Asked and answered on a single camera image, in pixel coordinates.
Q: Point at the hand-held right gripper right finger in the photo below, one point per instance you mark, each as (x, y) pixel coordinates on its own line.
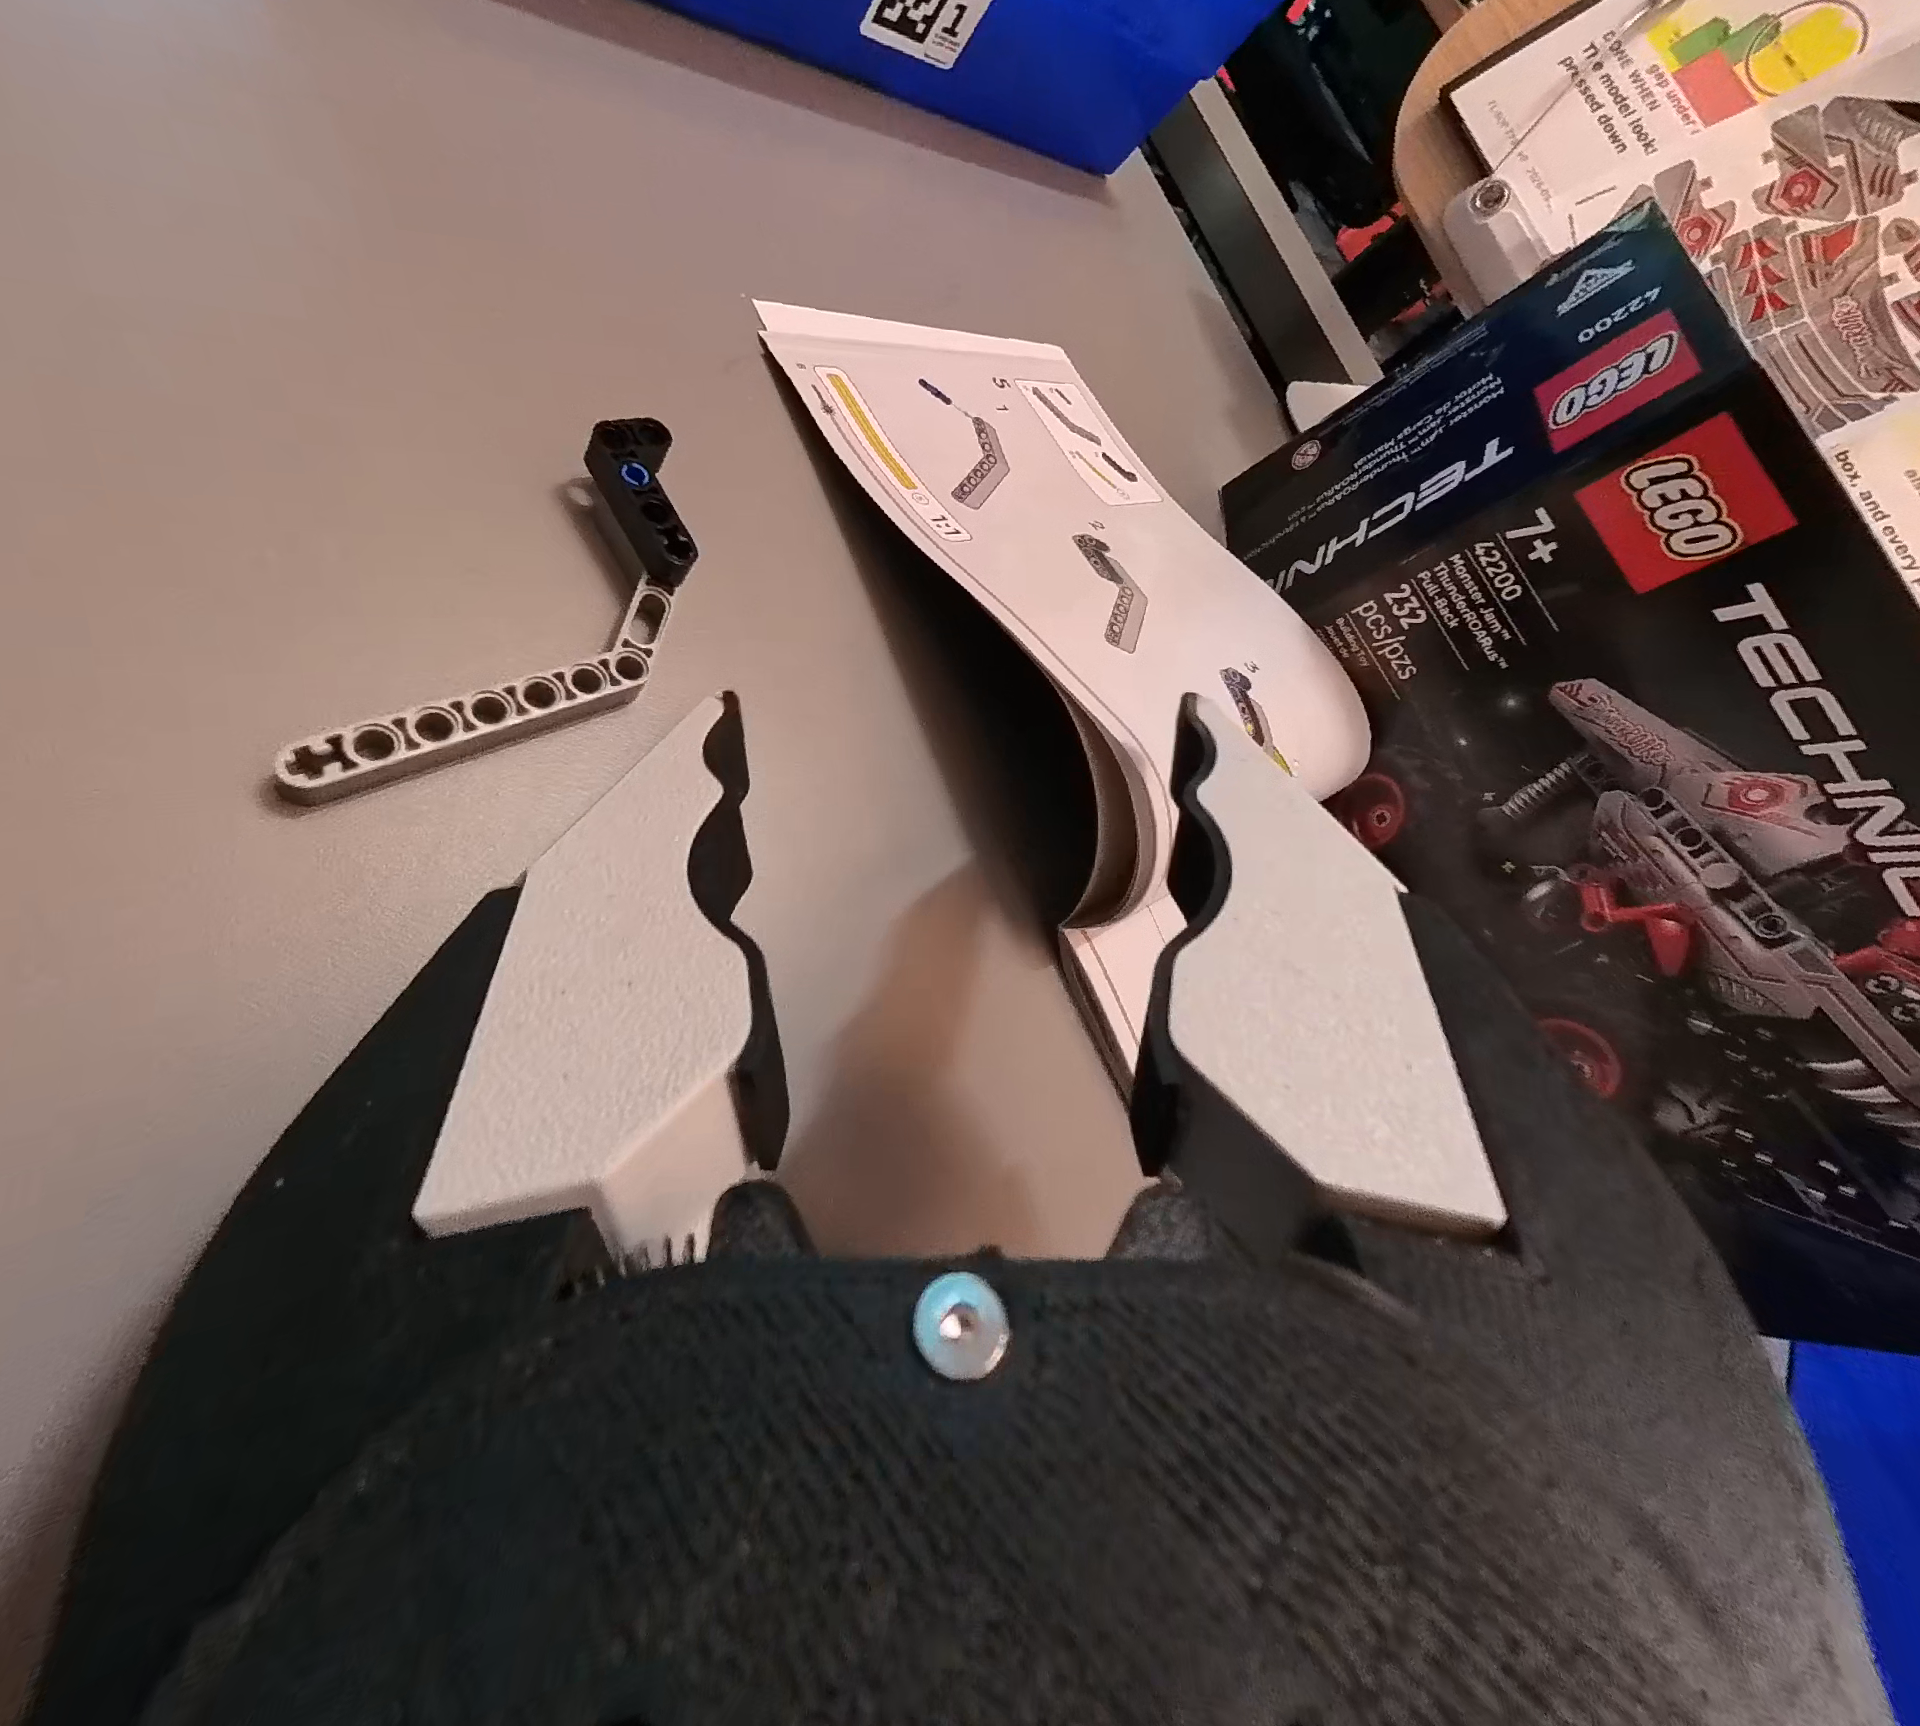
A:
(1320, 1007)

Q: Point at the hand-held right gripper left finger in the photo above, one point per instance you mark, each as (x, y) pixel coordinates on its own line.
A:
(600, 1007)

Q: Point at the grey angled toy beam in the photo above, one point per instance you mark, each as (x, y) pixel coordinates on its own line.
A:
(450, 725)

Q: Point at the black toy beam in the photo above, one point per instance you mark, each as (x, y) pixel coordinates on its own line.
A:
(665, 529)

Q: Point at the black toy set box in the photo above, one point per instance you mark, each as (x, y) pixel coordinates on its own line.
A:
(1650, 1007)

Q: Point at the building instruction booklet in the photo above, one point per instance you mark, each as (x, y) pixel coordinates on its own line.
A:
(1051, 527)

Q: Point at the white clip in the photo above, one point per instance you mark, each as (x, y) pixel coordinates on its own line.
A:
(1493, 234)

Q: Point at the wooden edged table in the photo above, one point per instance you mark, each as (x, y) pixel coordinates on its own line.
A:
(1418, 128)

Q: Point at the toy sticker sheet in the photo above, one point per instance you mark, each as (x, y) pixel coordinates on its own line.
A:
(1801, 256)

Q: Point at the printed instruction sheet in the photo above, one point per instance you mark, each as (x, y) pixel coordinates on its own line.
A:
(1620, 0)

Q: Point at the white marker tag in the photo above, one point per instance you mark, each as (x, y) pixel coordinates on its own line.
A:
(931, 0)

